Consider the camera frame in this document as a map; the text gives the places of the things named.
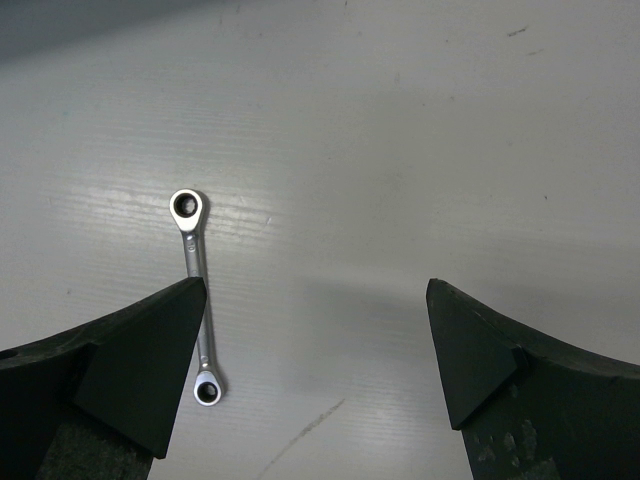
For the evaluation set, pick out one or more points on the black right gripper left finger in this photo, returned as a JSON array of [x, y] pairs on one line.
[[99, 401]]

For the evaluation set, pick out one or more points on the small silver ratchet wrench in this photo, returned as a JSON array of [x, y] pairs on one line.
[[189, 210]]

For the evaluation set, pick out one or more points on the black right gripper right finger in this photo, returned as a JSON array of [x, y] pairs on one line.
[[530, 406]]

